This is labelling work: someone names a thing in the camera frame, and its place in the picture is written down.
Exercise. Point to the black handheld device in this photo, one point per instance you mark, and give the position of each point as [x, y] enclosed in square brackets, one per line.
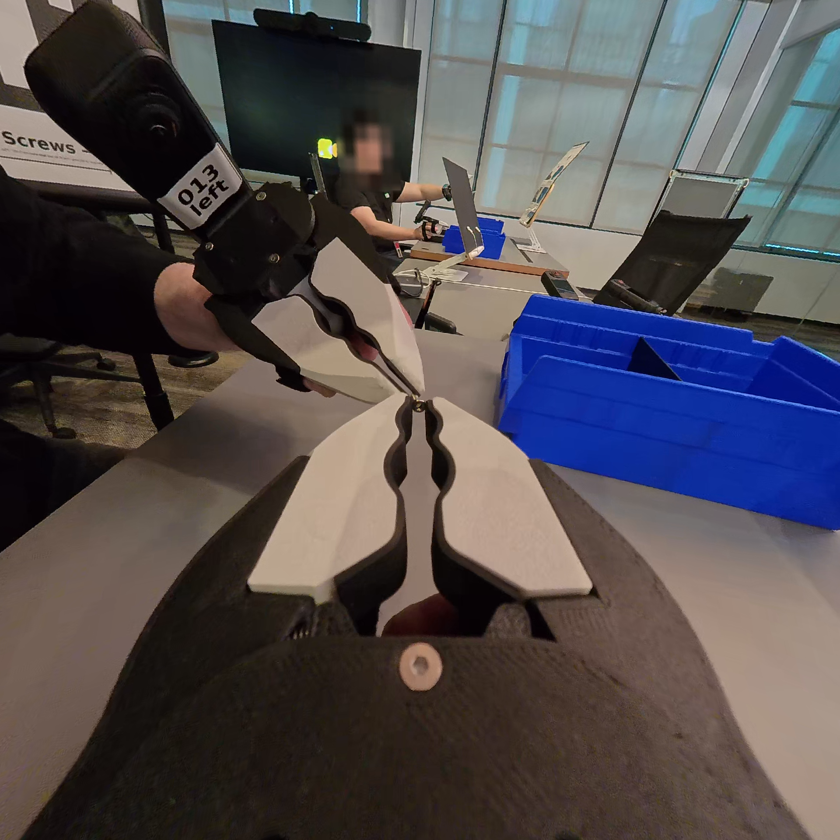
[559, 283]

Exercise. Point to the instruction board on white stand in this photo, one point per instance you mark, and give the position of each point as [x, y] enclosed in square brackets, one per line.
[463, 197]
[558, 177]

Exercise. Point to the person's left forearm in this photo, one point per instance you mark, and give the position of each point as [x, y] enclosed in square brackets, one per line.
[65, 262]

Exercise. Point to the black mesh office chair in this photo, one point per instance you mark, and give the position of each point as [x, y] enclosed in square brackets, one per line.
[676, 256]

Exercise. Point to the white wall poster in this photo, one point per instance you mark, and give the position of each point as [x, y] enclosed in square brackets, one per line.
[65, 167]

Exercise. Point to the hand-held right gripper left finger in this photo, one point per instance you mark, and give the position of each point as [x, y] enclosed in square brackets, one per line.
[315, 525]

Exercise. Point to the blue bin with black divider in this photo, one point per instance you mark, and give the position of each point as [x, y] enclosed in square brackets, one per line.
[656, 446]

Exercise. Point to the grey office table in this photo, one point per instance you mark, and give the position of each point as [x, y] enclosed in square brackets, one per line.
[485, 308]

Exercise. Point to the black bin divider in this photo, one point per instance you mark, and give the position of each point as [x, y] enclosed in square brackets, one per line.
[649, 364]

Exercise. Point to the small metal screw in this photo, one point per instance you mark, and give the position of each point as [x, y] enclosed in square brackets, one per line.
[418, 401]

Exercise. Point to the black webcam bar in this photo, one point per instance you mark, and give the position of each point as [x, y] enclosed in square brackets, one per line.
[295, 19]

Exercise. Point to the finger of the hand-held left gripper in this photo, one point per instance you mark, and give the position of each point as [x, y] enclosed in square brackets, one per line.
[367, 295]
[308, 348]

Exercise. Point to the blue storage bin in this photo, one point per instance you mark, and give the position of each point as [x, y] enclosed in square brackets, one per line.
[489, 243]

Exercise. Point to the silver framed panel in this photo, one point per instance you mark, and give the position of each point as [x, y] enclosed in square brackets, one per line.
[702, 197]

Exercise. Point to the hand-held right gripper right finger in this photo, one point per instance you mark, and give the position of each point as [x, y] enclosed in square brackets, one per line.
[512, 525]

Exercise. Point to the grey desk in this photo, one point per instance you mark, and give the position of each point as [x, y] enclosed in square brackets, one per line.
[722, 623]

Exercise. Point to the person's dark clothing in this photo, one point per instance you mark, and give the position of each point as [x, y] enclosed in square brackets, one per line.
[39, 485]

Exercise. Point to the person's left hand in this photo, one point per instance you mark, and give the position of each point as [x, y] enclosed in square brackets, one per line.
[190, 308]

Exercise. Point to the large black television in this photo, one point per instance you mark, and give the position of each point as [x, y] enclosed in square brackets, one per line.
[315, 98]

